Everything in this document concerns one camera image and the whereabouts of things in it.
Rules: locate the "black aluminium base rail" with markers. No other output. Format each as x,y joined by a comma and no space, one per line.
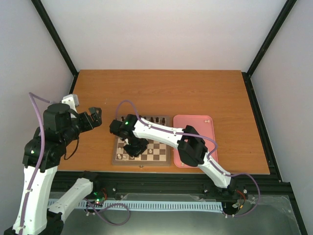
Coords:
117,184

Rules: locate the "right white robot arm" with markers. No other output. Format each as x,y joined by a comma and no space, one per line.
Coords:
187,141

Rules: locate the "dark chess pieces row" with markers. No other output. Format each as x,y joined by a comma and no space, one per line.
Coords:
156,119

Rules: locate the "light blue cable duct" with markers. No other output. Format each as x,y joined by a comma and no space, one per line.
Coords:
157,206

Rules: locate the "pink plastic tray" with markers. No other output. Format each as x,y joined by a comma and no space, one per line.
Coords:
203,128

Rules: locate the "black frame post right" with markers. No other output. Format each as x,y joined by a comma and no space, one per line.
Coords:
278,23

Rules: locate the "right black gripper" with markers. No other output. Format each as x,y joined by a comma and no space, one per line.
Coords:
136,153

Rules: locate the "black frame post left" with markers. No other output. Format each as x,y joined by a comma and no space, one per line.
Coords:
55,36

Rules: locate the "black frame post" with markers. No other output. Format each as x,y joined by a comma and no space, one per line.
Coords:
278,23
55,36

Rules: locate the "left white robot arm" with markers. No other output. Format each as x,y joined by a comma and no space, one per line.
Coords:
41,160

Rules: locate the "wooden chess board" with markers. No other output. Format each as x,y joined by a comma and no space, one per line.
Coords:
160,156

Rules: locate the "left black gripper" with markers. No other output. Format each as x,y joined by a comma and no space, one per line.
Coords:
90,124

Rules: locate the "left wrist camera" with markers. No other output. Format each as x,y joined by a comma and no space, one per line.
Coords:
58,117

